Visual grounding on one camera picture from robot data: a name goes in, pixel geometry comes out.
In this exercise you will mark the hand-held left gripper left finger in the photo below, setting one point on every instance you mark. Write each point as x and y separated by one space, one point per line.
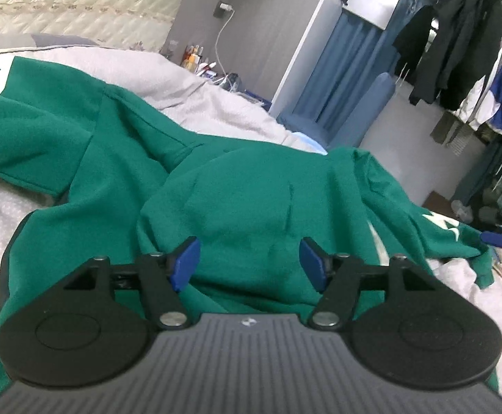
186 263

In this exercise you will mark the green hoodie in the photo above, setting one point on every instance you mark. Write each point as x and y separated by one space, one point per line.
233 189

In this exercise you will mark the blue tray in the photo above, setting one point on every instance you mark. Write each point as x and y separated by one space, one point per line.
255 97

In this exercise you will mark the cluster of cosmetic bottles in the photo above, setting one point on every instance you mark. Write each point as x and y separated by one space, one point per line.
194 60

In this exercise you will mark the blue curtain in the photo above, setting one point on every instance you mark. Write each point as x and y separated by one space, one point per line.
350 60

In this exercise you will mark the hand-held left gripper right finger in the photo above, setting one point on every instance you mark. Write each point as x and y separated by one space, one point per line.
313 263

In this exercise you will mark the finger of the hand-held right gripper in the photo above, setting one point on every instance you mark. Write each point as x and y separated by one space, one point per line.
494 238

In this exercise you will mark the grey blanket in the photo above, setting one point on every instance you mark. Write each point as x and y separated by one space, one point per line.
216 103

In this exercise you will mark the small black jacket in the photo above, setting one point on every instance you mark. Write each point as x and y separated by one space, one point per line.
414 39

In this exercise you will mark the white charger plug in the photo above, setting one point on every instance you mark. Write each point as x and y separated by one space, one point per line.
226 7

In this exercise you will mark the light blue bed sheet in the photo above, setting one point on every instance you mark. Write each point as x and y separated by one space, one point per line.
309 142

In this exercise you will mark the grey pillow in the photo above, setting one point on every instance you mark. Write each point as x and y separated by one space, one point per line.
39 41

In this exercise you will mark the cardboard box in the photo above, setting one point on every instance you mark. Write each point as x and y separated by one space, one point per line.
436 202

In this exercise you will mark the blue jeans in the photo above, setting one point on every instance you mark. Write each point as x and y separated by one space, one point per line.
477 172

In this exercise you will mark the large black jacket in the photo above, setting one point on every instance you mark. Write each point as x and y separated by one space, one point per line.
462 47

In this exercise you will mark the white garment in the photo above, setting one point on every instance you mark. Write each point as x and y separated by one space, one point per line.
479 103

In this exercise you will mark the blue skirted chair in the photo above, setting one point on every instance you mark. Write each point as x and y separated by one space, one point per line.
376 108

